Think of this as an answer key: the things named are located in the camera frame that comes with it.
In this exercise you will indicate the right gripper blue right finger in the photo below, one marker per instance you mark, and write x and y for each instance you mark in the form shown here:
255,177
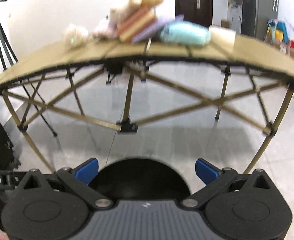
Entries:
206,172

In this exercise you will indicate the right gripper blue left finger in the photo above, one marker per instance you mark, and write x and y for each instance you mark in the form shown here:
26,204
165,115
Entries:
86,171

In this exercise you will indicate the purple knitted cloth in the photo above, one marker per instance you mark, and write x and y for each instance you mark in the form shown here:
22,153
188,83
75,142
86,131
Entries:
154,28

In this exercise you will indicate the black trash bin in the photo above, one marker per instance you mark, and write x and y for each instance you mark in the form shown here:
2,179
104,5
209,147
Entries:
140,179

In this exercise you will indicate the crumpled clear plastic bag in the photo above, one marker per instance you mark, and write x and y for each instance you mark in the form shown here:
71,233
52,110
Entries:
75,36

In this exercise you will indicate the white foam cylinder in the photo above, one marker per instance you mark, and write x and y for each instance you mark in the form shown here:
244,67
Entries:
222,36

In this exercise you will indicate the blue plush toy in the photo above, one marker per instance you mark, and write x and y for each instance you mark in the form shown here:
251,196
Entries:
185,33

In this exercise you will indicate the white plush toy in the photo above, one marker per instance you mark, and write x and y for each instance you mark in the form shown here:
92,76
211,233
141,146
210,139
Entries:
117,17

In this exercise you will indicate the brown cake sponge block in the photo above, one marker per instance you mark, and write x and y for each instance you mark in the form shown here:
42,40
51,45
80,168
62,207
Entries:
135,24

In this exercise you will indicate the dark wooden door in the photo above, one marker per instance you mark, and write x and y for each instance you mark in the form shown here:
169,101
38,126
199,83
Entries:
195,11

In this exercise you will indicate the dark grey refrigerator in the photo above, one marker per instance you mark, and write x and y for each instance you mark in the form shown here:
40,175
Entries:
255,17

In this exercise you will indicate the folding table frame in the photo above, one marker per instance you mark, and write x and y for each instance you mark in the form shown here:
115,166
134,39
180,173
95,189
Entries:
177,140

